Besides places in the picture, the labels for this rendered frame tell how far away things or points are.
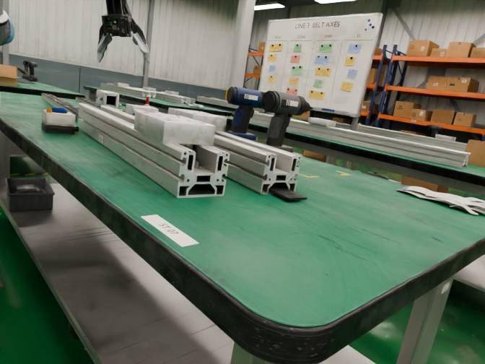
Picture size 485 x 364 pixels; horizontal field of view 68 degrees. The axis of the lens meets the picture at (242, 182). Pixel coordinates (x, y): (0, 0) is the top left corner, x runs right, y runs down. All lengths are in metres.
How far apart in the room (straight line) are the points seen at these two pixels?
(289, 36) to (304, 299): 4.32
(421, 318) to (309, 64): 3.58
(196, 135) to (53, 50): 12.00
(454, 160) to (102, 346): 1.87
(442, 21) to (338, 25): 8.21
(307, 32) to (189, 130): 3.81
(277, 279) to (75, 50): 12.55
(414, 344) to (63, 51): 12.35
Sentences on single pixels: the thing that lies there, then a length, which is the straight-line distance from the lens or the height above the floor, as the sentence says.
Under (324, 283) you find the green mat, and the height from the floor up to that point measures 0.78.
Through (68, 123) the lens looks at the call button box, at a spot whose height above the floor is 0.81.
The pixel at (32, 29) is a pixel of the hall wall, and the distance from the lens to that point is 12.55.
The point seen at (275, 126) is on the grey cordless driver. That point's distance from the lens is 1.02.
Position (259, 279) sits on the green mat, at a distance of 0.40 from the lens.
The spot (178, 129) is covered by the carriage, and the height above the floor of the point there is 0.89.
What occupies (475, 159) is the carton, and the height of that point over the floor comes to 0.81.
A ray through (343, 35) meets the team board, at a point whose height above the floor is 1.75.
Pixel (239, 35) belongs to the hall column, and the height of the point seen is 2.48.
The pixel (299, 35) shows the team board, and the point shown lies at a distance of 4.50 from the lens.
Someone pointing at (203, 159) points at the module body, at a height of 0.84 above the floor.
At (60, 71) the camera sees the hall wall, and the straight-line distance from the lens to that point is 12.70.
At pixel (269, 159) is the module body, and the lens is 0.73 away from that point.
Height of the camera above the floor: 0.97
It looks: 13 degrees down
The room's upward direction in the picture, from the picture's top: 9 degrees clockwise
